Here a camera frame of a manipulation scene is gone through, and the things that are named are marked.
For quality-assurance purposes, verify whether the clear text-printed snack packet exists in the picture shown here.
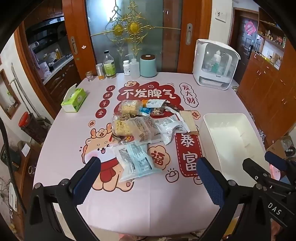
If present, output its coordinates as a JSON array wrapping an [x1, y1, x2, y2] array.
[[127, 116, 162, 146]]

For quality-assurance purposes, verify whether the frosted glass sliding door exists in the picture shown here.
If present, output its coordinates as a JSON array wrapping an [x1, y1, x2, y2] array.
[[84, 0, 184, 75]]

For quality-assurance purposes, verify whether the pink plastic stool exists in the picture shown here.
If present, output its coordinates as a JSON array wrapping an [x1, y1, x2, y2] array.
[[268, 163, 281, 180]]

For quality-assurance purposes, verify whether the red lid dark jar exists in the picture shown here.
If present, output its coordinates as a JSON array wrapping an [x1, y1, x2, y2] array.
[[18, 111, 48, 144]]

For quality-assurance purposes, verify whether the wooden picture frame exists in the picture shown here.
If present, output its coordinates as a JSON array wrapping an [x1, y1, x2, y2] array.
[[0, 70, 21, 120]]

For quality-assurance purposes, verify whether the clear yellow cracker packet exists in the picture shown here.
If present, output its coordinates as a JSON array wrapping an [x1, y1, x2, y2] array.
[[120, 100, 142, 120]]

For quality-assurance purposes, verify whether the white squeeze bottle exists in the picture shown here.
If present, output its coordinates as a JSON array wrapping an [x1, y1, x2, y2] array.
[[129, 58, 141, 78]]

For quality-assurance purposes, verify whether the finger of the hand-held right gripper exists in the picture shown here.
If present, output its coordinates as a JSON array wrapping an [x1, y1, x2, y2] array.
[[264, 151, 296, 183], [242, 158, 292, 189]]

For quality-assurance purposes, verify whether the long tan snack packet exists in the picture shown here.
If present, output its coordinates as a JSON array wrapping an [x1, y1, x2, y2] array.
[[179, 110, 199, 135]]

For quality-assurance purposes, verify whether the white teal bottle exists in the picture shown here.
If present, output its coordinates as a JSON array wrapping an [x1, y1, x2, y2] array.
[[212, 53, 221, 73]]

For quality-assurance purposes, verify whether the clear nut mix packet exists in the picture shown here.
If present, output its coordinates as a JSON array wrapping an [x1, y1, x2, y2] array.
[[150, 107, 166, 116]]

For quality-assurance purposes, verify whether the pink door sign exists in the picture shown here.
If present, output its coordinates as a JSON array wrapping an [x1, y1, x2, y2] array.
[[245, 20, 257, 36]]

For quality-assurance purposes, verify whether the large light blue snack packet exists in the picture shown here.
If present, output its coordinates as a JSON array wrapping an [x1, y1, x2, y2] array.
[[112, 142, 163, 183]]

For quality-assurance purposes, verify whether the glass bottle green label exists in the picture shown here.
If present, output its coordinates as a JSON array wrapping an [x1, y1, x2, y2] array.
[[103, 50, 117, 79]]

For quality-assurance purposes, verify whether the teal canister brown lid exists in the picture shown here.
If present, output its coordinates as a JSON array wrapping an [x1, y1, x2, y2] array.
[[140, 54, 158, 78]]

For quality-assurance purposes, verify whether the metal can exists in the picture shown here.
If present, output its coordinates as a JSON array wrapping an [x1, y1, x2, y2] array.
[[96, 63, 106, 80]]

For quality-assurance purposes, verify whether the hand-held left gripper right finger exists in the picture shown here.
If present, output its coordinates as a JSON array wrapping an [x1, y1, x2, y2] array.
[[196, 157, 285, 241]]

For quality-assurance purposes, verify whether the cardboard box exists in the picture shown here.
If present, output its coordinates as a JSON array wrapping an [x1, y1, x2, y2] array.
[[266, 134, 296, 160]]

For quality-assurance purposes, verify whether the dark entry door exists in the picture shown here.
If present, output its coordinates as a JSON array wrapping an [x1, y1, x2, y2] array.
[[229, 8, 259, 66]]

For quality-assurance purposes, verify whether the wooden cabinet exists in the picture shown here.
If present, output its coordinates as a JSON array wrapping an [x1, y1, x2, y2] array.
[[237, 9, 296, 144]]

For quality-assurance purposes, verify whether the dark brown snack packet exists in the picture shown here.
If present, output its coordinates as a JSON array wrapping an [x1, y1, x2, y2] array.
[[162, 103, 183, 114]]

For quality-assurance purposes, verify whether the white light switch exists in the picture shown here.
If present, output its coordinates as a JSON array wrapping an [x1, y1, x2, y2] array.
[[214, 7, 227, 23]]

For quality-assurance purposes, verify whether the white storage box clear door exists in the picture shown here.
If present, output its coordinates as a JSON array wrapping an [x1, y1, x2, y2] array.
[[193, 39, 241, 90]]

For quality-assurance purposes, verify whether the green tissue box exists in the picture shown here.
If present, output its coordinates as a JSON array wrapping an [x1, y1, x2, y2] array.
[[61, 84, 87, 113]]

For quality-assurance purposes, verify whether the white orange snack packet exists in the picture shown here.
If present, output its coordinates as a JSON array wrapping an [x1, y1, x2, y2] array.
[[142, 99, 167, 109]]

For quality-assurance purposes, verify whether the silver door handle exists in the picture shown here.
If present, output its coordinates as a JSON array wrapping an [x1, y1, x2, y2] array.
[[70, 36, 78, 55], [186, 23, 193, 45]]

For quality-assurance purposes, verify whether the black cable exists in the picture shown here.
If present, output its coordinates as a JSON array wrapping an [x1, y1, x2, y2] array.
[[0, 119, 27, 214]]

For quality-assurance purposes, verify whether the white plastic bin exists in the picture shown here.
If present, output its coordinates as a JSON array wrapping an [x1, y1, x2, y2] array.
[[198, 113, 270, 184]]

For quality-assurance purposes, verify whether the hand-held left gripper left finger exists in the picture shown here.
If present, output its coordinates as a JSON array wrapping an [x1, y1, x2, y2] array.
[[24, 156, 102, 241]]

